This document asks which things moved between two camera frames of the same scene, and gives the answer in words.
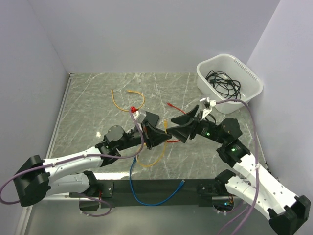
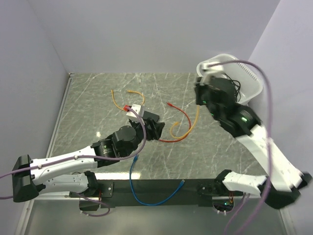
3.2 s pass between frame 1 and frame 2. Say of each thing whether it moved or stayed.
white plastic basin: stayed
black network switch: stayed
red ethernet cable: stayed
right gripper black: moved
